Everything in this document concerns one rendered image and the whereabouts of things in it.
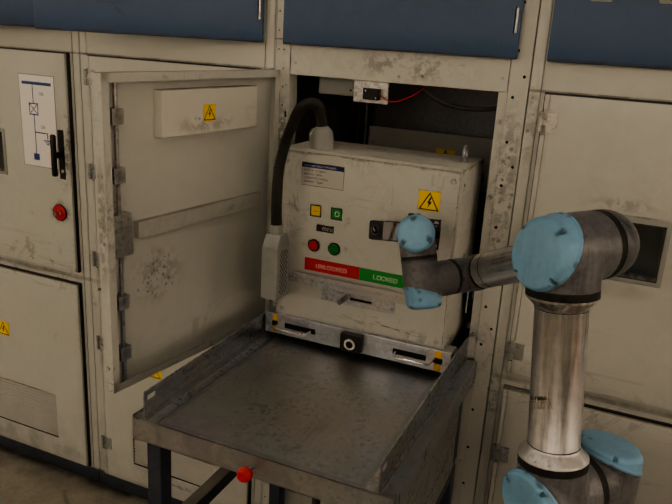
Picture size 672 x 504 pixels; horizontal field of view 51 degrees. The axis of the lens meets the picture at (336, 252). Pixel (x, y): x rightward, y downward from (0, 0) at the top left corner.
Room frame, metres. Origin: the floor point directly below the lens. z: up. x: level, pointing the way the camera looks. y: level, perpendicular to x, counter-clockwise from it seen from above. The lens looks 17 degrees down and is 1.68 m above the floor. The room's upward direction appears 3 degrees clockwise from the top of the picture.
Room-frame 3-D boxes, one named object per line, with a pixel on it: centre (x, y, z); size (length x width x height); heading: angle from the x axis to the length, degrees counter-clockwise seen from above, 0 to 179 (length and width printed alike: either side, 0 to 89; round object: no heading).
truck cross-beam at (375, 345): (1.77, -0.07, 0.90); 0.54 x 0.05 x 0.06; 67
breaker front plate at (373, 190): (1.75, -0.06, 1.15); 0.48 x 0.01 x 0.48; 67
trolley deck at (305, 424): (1.57, 0.01, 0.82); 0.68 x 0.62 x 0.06; 157
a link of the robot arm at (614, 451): (1.10, -0.50, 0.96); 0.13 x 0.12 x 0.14; 122
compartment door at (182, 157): (1.77, 0.37, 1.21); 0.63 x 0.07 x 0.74; 149
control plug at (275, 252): (1.77, 0.16, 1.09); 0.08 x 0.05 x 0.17; 157
